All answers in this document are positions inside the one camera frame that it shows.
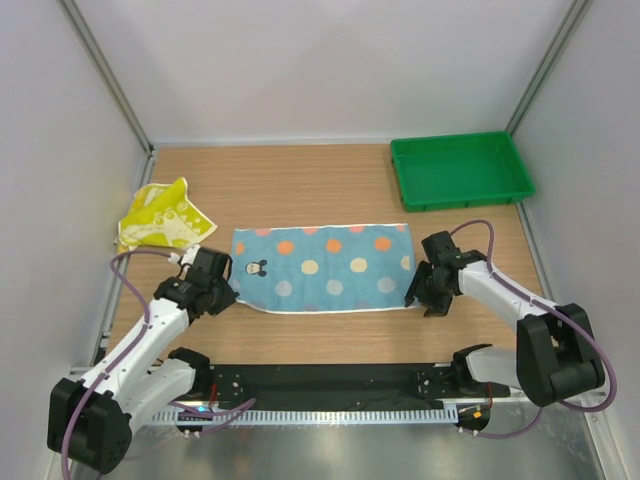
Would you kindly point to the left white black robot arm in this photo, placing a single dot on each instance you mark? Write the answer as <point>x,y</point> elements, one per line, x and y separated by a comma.
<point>92,420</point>

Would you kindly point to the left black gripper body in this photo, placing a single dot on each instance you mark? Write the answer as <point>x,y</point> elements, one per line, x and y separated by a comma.
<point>223,296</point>

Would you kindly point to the yellow green patterned towel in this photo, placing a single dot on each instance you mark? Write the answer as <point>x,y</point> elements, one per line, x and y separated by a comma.
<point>162,215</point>

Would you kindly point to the green plastic tray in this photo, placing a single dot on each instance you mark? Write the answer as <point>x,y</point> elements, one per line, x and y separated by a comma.
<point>460,171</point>

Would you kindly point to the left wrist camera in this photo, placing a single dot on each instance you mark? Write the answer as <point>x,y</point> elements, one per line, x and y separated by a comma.
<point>205,267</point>

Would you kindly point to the slotted cable duct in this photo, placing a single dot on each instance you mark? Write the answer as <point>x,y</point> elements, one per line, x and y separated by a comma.
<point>172,416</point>

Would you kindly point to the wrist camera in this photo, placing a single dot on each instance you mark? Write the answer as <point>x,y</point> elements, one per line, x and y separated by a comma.
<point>205,267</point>
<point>439,248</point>

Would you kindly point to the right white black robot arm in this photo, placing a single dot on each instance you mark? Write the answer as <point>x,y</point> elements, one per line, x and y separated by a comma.
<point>554,358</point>

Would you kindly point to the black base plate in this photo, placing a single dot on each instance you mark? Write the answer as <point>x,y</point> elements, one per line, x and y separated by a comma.
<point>236,383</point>

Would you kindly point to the blue polka dot towel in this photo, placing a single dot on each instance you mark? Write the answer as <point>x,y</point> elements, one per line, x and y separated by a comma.
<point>323,269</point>

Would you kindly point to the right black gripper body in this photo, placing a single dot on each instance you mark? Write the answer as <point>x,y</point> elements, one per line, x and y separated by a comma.
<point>432,287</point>

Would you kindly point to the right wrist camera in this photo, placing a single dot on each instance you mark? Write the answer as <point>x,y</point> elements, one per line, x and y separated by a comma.
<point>439,248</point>

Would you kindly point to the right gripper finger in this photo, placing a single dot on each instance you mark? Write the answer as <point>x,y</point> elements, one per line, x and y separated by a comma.
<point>437,306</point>
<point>416,291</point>

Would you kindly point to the aluminium frame rail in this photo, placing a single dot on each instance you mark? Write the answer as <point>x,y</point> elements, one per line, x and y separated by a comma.
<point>542,385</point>

